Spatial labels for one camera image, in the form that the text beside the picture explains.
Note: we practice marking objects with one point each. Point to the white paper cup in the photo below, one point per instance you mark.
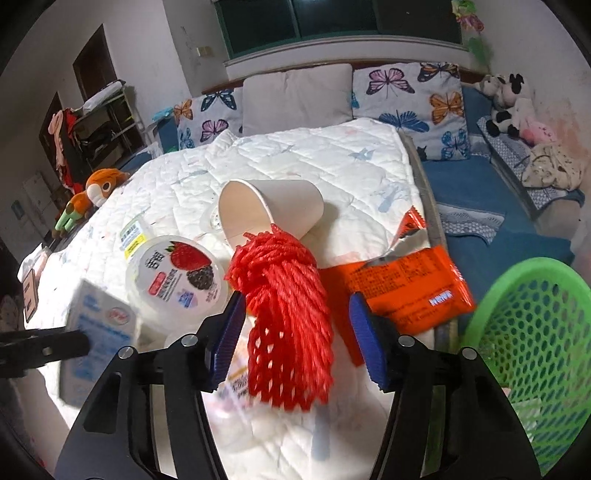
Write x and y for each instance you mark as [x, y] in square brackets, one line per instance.
[286, 203]

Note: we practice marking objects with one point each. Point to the white drink carton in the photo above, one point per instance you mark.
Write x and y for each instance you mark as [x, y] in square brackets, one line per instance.
[104, 332]

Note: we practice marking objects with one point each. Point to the blue bed sheet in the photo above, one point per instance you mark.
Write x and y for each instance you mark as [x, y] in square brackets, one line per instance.
[475, 184]

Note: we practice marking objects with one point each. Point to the orange plush toy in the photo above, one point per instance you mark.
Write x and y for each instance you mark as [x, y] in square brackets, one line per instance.
[99, 189]

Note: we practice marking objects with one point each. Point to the blue white patterned mat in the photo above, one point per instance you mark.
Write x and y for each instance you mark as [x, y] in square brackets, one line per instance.
[508, 152]

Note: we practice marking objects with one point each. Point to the orange snack wrapper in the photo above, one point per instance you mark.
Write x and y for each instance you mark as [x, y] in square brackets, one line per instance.
[415, 286]

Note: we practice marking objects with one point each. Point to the dark wooden door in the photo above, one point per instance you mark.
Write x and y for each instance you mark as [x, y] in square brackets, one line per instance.
[94, 60]

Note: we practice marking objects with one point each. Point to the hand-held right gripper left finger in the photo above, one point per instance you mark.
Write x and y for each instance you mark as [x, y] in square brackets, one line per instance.
[226, 344]

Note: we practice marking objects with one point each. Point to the white printed snack packet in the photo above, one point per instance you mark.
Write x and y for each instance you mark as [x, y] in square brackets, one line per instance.
[235, 383]

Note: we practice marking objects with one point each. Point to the beige patterned cloth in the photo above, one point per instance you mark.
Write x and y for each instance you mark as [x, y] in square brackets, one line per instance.
[554, 166]

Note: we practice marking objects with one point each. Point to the black and white cow plush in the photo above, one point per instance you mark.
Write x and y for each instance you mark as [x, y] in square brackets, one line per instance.
[505, 99]

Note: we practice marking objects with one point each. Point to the plain grey pillow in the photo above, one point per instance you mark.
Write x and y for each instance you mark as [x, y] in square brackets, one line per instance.
[295, 99]

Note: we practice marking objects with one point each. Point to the red foam fruit net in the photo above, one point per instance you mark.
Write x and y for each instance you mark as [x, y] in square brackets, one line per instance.
[286, 314]

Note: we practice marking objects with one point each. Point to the white quilted blanket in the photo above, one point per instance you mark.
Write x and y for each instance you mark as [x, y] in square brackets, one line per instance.
[300, 157]

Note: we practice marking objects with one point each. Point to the pink plush toy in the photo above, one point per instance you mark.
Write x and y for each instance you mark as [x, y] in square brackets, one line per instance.
[540, 133]

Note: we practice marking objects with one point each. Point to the colourful hanging decoration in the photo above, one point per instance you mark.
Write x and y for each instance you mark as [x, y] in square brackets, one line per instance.
[471, 27]

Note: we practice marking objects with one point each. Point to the green plastic basket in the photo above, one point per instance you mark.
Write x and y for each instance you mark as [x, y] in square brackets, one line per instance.
[531, 323]

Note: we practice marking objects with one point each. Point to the metal shelf rack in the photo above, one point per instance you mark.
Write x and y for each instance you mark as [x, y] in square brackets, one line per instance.
[104, 124]

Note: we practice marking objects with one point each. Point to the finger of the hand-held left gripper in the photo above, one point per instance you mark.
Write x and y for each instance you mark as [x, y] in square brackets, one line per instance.
[51, 348]

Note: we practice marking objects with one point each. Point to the dark green framed window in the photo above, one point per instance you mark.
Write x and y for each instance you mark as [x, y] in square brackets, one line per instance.
[332, 18]

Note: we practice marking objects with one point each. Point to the large butterfly print pillow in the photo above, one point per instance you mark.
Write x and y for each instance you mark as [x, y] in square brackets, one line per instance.
[406, 101]

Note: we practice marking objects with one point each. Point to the white packet with yellow label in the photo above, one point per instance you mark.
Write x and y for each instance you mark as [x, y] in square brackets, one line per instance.
[134, 237]

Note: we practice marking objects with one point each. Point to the small butterfly print pillow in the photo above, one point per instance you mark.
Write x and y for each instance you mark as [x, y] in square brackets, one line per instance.
[207, 120]

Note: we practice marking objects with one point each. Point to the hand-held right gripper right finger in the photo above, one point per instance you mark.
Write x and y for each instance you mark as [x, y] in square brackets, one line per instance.
[364, 344]

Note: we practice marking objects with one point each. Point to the clear yogurt cup berry lid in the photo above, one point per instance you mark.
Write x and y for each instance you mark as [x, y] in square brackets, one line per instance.
[175, 277]

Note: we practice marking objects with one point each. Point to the blue cloth with patterned border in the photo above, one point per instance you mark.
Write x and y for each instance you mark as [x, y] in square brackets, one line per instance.
[466, 224]

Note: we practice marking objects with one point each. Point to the red hanging clothes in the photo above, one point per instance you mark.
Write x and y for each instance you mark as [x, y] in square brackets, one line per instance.
[67, 138]

